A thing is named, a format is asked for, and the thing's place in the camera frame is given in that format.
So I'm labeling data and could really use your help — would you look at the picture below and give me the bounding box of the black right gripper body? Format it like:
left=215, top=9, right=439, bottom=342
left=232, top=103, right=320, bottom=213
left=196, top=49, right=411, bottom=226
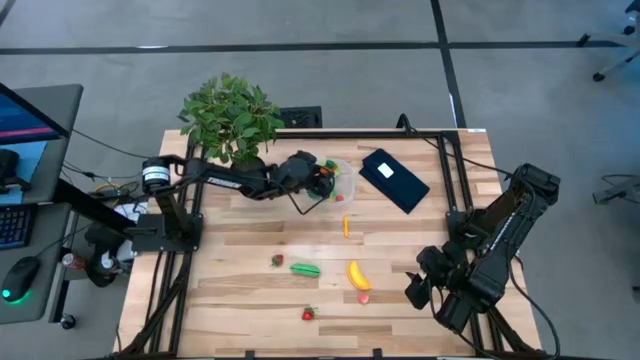
left=430, top=247, right=471, bottom=296

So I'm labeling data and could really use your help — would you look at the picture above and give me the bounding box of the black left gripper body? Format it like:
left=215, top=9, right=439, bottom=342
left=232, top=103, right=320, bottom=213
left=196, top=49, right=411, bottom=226
left=275, top=149, right=321, bottom=196

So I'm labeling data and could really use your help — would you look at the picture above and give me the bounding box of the yellow toy banana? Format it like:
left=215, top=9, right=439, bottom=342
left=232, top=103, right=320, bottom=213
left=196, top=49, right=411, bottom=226
left=346, top=259, right=373, bottom=292

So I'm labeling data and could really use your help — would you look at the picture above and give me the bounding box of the clear plastic tupperware container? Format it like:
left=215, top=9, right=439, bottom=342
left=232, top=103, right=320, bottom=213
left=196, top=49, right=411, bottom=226
left=312, top=157, right=357, bottom=209

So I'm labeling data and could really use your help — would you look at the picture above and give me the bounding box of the black plastic plant pot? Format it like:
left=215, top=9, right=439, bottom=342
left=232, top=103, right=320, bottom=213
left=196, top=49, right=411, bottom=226
left=230, top=152, right=267, bottom=174

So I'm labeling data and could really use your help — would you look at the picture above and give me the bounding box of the black floor grille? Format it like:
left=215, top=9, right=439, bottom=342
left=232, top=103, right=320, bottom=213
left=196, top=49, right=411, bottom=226
left=277, top=105, right=324, bottom=130

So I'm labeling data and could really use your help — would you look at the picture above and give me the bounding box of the dark blue folded cloth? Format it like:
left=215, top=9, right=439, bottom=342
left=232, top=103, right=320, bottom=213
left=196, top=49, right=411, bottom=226
left=358, top=147, right=431, bottom=215

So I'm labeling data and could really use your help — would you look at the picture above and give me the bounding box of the green leafy potted tree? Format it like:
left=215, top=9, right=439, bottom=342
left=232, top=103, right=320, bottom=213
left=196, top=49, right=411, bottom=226
left=177, top=72, right=286, bottom=169

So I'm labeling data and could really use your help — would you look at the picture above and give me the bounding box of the green toy pea pod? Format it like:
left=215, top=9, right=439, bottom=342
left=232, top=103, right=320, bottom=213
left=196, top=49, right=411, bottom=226
left=289, top=262, right=322, bottom=279

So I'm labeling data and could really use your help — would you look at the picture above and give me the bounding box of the grey office chair base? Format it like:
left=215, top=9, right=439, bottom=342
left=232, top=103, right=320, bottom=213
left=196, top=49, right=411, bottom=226
left=577, top=0, right=640, bottom=84
left=592, top=174, right=640, bottom=206

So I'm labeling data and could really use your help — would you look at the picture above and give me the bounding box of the red soda can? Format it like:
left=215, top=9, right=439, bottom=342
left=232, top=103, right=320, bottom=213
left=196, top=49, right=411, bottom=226
left=60, top=252, right=89, bottom=272

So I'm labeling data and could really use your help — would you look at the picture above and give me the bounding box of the grey office desk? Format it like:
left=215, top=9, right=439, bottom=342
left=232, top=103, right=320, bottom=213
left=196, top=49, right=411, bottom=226
left=0, top=83, right=85, bottom=326

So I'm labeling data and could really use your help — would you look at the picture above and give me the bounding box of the desk monitor with blue screen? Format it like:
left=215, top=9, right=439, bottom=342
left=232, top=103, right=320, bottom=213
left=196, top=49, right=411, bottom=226
left=0, top=82, right=71, bottom=146

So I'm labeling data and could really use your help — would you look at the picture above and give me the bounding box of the black computer keyboard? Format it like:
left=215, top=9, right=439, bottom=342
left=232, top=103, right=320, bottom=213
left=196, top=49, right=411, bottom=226
left=0, top=203, right=37, bottom=251

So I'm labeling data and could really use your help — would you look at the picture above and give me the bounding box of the black computer mouse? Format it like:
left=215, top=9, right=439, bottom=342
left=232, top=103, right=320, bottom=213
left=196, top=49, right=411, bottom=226
left=1, top=255, right=41, bottom=304

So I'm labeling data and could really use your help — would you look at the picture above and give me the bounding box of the black left wrist camera cable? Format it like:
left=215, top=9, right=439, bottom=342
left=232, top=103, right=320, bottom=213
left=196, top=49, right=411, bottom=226
left=287, top=189, right=324, bottom=216

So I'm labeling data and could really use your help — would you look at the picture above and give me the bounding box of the black aluminium table frame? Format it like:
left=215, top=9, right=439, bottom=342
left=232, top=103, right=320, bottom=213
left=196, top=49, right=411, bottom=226
left=117, top=128, right=541, bottom=360

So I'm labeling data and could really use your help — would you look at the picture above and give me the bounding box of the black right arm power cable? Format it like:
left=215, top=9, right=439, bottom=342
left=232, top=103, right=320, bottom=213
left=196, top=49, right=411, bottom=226
left=509, top=269, right=561, bottom=360

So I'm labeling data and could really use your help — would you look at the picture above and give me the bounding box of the thin black desk cable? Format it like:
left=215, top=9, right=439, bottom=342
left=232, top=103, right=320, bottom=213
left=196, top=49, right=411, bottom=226
left=69, top=128, right=151, bottom=160

